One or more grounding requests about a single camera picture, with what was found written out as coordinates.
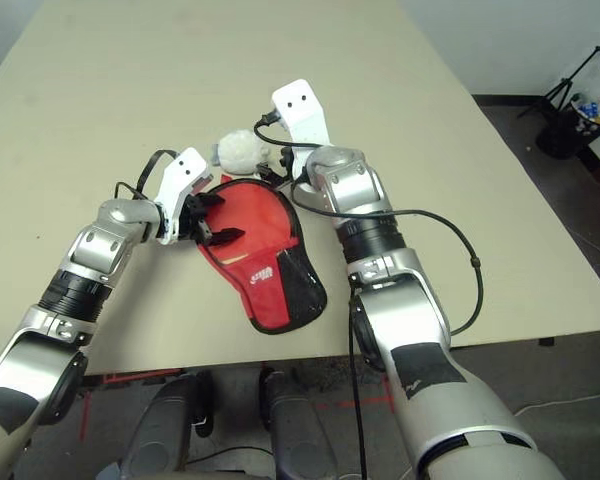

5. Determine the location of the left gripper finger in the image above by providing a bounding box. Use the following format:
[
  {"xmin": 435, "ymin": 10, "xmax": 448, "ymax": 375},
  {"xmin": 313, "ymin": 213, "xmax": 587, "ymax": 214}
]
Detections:
[
  {"xmin": 208, "ymin": 228, "xmax": 245, "ymax": 247},
  {"xmin": 195, "ymin": 193, "xmax": 227, "ymax": 211}
]

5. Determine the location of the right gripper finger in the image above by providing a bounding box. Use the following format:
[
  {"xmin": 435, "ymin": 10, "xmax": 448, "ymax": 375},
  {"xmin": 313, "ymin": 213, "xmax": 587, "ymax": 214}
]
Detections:
[{"xmin": 260, "ymin": 164, "xmax": 283, "ymax": 191}]

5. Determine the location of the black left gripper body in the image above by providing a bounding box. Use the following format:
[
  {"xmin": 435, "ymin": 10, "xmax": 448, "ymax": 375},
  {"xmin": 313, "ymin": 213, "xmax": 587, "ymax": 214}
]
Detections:
[{"xmin": 183, "ymin": 193, "xmax": 214, "ymax": 243}]

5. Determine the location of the white plush zipper charm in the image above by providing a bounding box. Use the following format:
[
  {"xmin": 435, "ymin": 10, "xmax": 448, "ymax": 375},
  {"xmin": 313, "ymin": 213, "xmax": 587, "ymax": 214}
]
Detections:
[{"xmin": 209, "ymin": 128, "xmax": 271, "ymax": 177}]

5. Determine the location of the red black paddle case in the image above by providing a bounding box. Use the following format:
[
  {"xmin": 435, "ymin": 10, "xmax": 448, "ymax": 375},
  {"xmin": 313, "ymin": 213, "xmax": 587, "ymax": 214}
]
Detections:
[{"xmin": 195, "ymin": 173, "xmax": 329, "ymax": 335}]

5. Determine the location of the grey left robot leg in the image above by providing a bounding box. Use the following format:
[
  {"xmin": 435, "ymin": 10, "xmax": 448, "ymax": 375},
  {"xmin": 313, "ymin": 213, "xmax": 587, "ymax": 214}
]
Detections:
[{"xmin": 124, "ymin": 372, "xmax": 216, "ymax": 480}]

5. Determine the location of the grey robot leg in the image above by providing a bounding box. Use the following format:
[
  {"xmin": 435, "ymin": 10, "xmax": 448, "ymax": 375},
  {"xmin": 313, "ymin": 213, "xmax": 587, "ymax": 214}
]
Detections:
[
  {"xmin": 259, "ymin": 368, "xmax": 339, "ymax": 480},
  {"xmin": 124, "ymin": 372, "xmax": 216, "ymax": 480}
]

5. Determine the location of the grey right robot leg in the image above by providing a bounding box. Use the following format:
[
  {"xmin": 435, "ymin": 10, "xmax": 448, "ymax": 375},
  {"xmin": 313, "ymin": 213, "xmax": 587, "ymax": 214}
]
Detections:
[{"xmin": 259, "ymin": 368, "xmax": 339, "ymax": 480}]

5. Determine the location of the black trash bin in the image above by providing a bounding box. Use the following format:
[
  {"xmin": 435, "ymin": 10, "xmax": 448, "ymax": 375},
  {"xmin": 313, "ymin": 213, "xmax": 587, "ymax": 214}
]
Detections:
[{"xmin": 534, "ymin": 94, "xmax": 600, "ymax": 160}]

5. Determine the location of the black tripod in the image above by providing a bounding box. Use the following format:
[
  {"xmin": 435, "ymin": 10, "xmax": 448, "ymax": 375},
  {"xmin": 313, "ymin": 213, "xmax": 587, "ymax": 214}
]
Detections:
[{"xmin": 517, "ymin": 33, "xmax": 600, "ymax": 119}]

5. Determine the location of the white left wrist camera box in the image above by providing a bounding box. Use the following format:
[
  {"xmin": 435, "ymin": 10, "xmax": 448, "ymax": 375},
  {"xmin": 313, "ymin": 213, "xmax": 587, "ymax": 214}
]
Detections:
[{"xmin": 153, "ymin": 147, "xmax": 215, "ymax": 246}]

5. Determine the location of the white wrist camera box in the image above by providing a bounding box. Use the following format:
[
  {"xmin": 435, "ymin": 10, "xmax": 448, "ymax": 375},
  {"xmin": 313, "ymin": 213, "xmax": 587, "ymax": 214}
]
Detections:
[
  {"xmin": 153, "ymin": 147, "xmax": 215, "ymax": 246},
  {"xmin": 271, "ymin": 78, "xmax": 334, "ymax": 151}
]

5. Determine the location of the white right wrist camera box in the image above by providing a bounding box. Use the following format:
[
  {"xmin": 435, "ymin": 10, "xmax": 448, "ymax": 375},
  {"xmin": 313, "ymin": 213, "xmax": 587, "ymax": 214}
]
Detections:
[{"xmin": 271, "ymin": 78, "xmax": 334, "ymax": 151}]

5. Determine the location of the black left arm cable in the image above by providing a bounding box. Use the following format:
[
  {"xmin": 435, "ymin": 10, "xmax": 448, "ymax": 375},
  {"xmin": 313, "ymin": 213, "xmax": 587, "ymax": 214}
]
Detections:
[{"xmin": 113, "ymin": 148, "xmax": 181, "ymax": 201}]

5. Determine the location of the white floor cable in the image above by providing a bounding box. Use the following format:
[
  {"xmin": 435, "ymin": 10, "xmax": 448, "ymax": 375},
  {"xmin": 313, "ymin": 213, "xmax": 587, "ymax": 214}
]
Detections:
[{"xmin": 512, "ymin": 389, "xmax": 600, "ymax": 416}]

